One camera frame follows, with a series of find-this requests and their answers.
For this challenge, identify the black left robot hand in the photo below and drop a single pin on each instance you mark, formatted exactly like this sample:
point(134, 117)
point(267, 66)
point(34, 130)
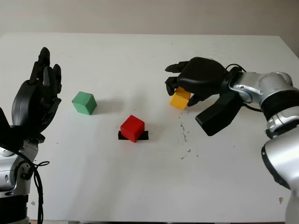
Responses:
point(35, 102)

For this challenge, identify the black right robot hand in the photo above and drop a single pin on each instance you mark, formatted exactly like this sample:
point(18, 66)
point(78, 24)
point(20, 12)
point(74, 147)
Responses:
point(201, 77)

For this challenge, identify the yellow wooden block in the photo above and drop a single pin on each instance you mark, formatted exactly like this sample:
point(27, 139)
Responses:
point(178, 100)

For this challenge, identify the green wooden block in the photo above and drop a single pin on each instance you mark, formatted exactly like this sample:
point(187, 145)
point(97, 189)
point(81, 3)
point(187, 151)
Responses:
point(84, 102)

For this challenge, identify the red wooden block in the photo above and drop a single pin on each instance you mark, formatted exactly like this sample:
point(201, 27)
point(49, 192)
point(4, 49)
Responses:
point(132, 128)

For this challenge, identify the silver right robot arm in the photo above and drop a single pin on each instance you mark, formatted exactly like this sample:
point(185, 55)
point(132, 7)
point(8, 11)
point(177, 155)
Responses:
point(278, 112)

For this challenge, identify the black tape mark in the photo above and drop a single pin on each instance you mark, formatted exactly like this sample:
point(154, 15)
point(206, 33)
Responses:
point(145, 136)

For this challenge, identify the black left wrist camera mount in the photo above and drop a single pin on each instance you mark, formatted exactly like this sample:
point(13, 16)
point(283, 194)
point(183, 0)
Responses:
point(4, 130)

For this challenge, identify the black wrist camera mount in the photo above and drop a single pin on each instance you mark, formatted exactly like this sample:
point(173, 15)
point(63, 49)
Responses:
point(4, 130)
point(219, 116)

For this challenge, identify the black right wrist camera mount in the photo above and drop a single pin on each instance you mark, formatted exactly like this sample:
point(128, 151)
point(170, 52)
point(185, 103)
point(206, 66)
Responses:
point(219, 116)

